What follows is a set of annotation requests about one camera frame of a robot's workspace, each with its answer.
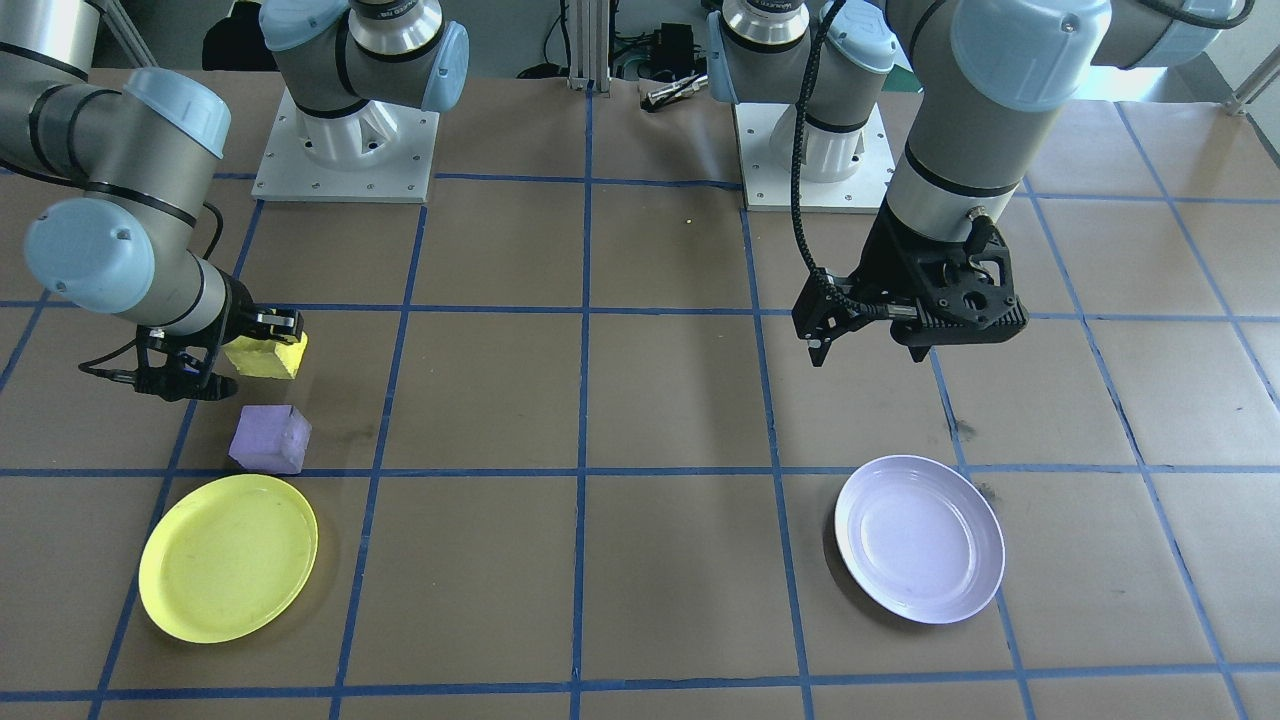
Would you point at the yellow foam block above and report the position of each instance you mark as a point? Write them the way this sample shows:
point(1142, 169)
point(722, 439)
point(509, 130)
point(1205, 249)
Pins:
point(265, 360)

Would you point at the purple foam block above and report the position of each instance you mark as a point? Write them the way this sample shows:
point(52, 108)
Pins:
point(268, 442)

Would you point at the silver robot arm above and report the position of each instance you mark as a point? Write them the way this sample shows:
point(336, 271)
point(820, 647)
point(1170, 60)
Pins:
point(110, 160)
point(950, 150)

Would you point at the yellow plate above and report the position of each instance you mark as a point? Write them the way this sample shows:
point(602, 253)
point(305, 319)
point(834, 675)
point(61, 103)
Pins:
point(228, 557)

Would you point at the purple plate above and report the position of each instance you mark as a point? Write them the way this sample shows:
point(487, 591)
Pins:
point(920, 540)

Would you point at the silver metal tool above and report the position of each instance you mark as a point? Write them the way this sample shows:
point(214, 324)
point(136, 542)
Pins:
point(675, 92)

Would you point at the black cloth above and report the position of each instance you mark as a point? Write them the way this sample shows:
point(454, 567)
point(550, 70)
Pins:
point(235, 35)

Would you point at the black power adapter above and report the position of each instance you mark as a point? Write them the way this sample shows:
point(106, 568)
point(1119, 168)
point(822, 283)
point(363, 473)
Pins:
point(672, 45)

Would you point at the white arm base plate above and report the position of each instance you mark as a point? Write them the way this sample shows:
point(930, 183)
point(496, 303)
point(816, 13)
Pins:
point(770, 190)
point(290, 180)

